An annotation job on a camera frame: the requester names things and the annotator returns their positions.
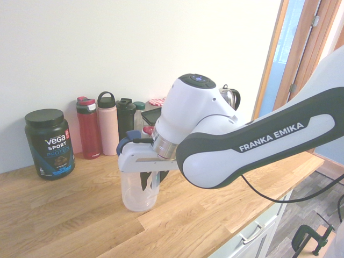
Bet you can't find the red water bottle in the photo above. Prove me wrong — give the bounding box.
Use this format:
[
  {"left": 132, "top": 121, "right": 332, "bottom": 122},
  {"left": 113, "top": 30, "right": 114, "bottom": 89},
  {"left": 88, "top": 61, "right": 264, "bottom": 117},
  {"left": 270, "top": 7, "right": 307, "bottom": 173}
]
[{"left": 76, "top": 96, "right": 102, "bottom": 160}]

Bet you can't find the metal drawer handle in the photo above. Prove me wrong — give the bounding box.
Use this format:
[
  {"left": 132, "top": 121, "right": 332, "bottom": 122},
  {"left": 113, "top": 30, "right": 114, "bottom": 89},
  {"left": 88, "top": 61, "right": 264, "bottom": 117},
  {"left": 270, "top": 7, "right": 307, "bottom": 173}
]
[{"left": 239, "top": 221, "right": 266, "bottom": 245}]

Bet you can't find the black shaker bottle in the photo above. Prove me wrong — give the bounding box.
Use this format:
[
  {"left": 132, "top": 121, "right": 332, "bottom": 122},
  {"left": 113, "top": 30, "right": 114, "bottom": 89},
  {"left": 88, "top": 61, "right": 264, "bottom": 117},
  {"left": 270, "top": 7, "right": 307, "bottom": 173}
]
[{"left": 116, "top": 98, "right": 137, "bottom": 142}]

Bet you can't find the stainless steel kettle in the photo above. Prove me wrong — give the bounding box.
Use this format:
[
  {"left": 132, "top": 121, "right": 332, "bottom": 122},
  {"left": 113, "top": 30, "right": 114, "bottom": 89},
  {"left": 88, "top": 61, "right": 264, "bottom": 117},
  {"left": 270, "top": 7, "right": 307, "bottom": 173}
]
[{"left": 218, "top": 84, "right": 242, "bottom": 111}]

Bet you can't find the wooden door frame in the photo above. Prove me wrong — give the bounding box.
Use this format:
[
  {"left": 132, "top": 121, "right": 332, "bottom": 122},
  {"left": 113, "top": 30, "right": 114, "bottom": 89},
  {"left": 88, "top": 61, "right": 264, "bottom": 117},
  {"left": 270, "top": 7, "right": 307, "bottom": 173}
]
[{"left": 251, "top": 0, "right": 344, "bottom": 162}]

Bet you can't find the black Vega protein tub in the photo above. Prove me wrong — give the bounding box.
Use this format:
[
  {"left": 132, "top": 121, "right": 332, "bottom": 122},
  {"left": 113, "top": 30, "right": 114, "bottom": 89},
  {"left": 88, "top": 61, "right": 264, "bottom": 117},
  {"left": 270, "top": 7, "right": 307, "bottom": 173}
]
[{"left": 24, "top": 109, "right": 76, "bottom": 181}]

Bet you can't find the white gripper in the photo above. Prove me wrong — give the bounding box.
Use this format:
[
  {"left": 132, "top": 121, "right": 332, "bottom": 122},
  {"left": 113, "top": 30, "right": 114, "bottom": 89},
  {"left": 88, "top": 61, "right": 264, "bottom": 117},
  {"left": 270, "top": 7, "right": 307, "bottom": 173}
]
[{"left": 118, "top": 141, "right": 180, "bottom": 192}]

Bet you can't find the jar with red checkered lid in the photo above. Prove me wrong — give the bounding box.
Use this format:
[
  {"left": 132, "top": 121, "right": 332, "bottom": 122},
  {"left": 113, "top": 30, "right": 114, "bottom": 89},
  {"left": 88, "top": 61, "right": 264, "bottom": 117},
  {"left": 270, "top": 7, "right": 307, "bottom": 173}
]
[{"left": 148, "top": 97, "right": 166, "bottom": 108}]

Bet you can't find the square container with black lid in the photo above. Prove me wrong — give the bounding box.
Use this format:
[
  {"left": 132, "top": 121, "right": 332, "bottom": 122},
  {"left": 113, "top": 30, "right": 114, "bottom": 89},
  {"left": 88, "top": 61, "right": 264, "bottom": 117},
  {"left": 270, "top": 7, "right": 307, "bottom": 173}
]
[{"left": 141, "top": 107, "right": 163, "bottom": 127}]

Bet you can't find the pink bottle with black cap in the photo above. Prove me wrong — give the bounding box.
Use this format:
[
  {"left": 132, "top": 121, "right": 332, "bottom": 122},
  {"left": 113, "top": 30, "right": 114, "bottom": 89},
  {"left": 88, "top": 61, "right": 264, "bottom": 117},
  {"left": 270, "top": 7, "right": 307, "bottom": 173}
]
[{"left": 97, "top": 91, "right": 120, "bottom": 156}]

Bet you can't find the white kitchen cabinet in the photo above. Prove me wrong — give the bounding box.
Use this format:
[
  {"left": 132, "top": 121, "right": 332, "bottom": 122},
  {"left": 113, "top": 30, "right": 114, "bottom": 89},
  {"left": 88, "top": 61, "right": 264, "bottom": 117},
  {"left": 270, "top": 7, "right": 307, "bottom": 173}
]
[{"left": 208, "top": 188, "right": 294, "bottom": 258}]

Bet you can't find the clear pitcher with blue lid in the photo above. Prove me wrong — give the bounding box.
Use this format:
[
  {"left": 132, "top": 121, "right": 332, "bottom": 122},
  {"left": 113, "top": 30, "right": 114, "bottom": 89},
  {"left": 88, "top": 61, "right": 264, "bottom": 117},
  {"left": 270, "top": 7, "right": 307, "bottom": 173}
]
[{"left": 116, "top": 130, "right": 162, "bottom": 213}]

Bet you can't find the green metal clamp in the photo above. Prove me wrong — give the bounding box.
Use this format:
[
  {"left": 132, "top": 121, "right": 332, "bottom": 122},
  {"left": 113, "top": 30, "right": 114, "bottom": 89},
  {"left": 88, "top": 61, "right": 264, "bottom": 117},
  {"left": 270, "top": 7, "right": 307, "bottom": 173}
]
[{"left": 291, "top": 212, "right": 335, "bottom": 258}]

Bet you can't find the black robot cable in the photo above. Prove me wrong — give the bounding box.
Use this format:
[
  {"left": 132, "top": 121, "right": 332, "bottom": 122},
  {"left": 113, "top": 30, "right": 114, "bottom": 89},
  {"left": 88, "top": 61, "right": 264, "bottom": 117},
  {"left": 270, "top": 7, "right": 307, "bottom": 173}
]
[{"left": 240, "top": 174, "right": 344, "bottom": 203}]

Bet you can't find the clear bottle with green cap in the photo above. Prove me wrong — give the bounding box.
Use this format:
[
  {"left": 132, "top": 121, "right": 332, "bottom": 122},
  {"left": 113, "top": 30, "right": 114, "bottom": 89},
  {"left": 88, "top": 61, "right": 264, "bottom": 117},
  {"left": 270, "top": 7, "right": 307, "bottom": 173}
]
[{"left": 133, "top": 101, "right": 146, "bottom": 131}]

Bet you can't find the black hanging cable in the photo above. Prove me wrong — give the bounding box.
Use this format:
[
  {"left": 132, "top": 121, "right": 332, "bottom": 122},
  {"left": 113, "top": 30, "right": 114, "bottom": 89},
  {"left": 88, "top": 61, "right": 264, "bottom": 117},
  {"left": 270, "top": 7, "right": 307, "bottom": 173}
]
[{"left": 335, "top": 193, "right": 344, "bottom": 224}]

